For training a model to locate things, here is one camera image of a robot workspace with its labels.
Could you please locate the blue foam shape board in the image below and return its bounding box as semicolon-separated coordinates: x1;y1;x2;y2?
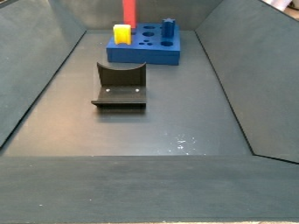
107;24;182;66

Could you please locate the black curved holder stand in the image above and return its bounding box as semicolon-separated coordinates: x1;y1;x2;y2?
91;64;147;107

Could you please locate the yellow notched block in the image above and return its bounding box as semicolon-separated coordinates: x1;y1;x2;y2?
114;24;133;45

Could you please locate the blue star prism peg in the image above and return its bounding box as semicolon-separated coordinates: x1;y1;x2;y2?
162;18;176;38

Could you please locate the red rectangular tall block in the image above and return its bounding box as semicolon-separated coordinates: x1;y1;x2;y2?
123;0;137;28

